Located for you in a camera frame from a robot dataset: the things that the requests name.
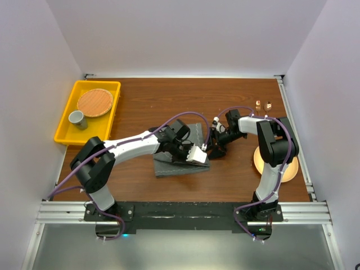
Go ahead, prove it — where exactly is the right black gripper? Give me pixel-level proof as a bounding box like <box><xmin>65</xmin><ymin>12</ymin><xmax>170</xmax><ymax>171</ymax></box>
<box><xmin>204</xmin><ymin>127</ymin><xmax>246</xmax><ymax>160</ymax></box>

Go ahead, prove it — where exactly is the grey cloth napkin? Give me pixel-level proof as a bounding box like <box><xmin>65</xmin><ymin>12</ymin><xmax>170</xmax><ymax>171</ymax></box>
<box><xmin>153</xmin><ymin>123</ymin><xmax>210</xmax><ymax>178</ymax></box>

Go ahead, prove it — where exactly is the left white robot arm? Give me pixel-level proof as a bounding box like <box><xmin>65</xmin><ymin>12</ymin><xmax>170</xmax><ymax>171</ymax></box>
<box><xmin>70</xmin><ymin>119</ymin><xmax>206</xmax><ymax>221</ymax></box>

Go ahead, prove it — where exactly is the rose gold spoon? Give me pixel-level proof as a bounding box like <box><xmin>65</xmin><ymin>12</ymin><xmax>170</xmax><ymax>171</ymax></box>
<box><xmin>263</xmin><ymin>101</ymin><xmax>272</xmax><ymax>116</ymax></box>

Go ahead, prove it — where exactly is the golden round plate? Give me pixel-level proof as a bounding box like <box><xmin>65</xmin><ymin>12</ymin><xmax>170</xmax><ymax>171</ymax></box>
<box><xmin>253</xmin><ymin>147</ymin><xmax>299</xmax><ymax>183</ymax></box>

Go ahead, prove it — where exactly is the yellow plastic tray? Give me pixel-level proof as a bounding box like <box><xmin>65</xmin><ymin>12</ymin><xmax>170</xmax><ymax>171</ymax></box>
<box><xmin>54</xmin><ymin>80</ymin><xmax>121</xmax><ymax>146</ymax></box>

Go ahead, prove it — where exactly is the orange woven coaster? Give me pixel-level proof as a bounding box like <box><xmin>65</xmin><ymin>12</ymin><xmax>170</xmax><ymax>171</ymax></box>
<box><xmin>77</xmin><ymin>88</ymin><xmax>114</xmax><ymax>118</ymax></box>

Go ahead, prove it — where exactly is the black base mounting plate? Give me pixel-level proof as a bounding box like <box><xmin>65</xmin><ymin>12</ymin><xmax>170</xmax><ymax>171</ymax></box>
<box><xmin>84</xmin><ymin>201</ymin><xmax>284</xmax><ymax>240</ymax></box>

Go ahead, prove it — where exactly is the grey ceramic cup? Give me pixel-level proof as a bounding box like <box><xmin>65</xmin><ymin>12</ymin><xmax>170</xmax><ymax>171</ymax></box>
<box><xmin>68</xmin><ymin>110</ymin><xmax>88</xmax><ymax>130</ymax></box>

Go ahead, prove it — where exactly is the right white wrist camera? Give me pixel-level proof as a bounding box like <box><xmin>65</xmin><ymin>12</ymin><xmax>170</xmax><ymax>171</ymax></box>
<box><xmin>211</xmin><ymin>116</ymin><xmax>226</xmax><ymax>134</ymax></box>

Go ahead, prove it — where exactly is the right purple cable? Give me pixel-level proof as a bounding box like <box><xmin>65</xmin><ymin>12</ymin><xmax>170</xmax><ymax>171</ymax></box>
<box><xmin>216</xmin><ymin>105</ymin><xmax>293</xmax><ymax>242</ymax></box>

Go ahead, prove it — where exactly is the aluminium frame rail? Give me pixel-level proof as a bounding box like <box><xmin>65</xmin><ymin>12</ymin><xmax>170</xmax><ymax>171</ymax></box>
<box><xmin>23</xmin><ymin>78</ymin><xmax>344</xmax><ymax>269</ymax></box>

